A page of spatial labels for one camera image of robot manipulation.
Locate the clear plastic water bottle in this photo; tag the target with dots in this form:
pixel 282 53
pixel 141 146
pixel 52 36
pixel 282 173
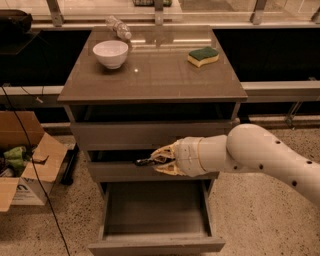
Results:
pixel 119 27

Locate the black object on ledge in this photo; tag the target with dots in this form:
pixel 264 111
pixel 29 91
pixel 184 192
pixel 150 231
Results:
pixel 14 22

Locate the white ceramic bowl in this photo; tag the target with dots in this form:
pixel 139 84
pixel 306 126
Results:
pixel 111 54

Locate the grey top drawer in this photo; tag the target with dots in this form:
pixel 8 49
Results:
pixel 132 135

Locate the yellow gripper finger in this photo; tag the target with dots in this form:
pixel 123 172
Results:
pixel 163 153
pixel 169 169

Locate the open cardboard box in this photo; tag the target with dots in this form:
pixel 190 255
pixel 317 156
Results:
pixel 22 128

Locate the yellow green sponge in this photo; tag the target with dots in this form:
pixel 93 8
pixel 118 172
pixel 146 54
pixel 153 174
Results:
pixel 203 56

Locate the grey middle drawer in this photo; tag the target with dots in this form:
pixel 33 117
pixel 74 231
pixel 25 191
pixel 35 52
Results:
pixel 119 166

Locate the black table leg right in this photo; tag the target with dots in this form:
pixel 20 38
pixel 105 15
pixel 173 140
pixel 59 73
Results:
pixel 243 114

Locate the green bag in box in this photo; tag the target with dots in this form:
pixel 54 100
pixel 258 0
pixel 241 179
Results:
pixel 15 159

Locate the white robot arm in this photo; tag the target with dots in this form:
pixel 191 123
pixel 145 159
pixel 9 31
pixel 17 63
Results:
pixel 247 148

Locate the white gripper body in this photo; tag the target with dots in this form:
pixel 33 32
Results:
pixel 187 156

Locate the grey bottom drawer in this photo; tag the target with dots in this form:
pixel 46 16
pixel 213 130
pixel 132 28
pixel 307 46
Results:
pixel 156 218

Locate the black table leg left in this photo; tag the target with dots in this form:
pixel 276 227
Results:
pixel 70 162

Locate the grey drawer cabinet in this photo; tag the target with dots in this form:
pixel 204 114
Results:
pixel 156 82

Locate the black table leg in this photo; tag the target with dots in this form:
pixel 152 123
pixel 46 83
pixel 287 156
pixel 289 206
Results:
pixel 70 162
pixel 243 114

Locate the grey drawer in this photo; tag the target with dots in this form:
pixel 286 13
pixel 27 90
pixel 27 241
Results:
pixel 119 166
pixel 156 218
pixel 132 135

